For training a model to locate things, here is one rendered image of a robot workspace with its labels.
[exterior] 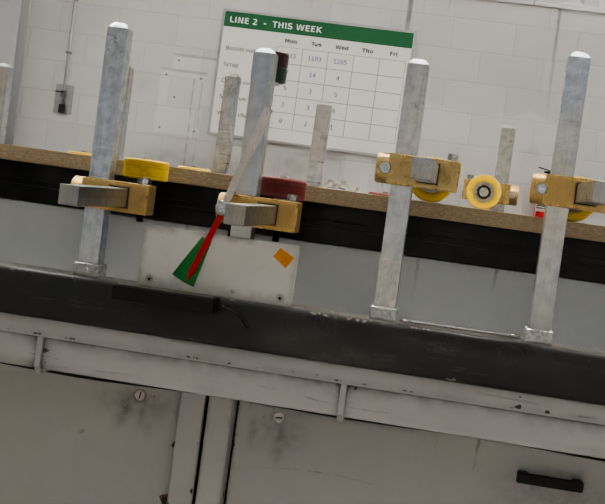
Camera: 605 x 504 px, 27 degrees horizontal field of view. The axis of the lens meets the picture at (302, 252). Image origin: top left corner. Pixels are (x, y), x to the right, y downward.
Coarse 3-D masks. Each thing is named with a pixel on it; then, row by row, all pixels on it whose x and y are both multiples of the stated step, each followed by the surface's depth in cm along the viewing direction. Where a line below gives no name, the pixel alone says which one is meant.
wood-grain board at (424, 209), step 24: (0, 144) 230; (72, 168) 228; (120, 168) 227; (312, 192) 223; (336, 192) 222; (432, 216) 220; (456, 216) 219; (480, 216) 219; (504, 216) 218; (528, 216) 218; (600, 240) 216
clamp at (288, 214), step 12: (276, 204) 204; (288, 204) 204; (300, 204) 205; (216, 216) 206; (276, 216) 204; (288, 216) 204; (300, 216) 208; (264, 228) 204; (276, 228) 204; (288, 228) 204
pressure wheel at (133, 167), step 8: (128, 160) 220; (136, 160) 219; (144, 160) 218; (152, 160) 219; (128, 168) 219; (136, 168) 219; (144, 168) 218; (152, 168) 219; (160, 168) 220; (168, 168) 222; (128, 176) 220; (136, 176) 219; (144, 176) 218; (152, 176) 219; (160, 176) 220
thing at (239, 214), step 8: (232, 208) 176; (240, 208) 176; (248, 208) 178; (256, 208) 185; (264, 208) 192; (272, 208) 200; (224, 216) 177; (232, 216) 176; (240, 216) 176; (248, 216) 179; (256, 216) 186; (264, 216) 193; (272, 216) 201; (232, 224) 176; (240, 224) 176; (248, 224) 180; (256, 224) 187; (264, 224) 194
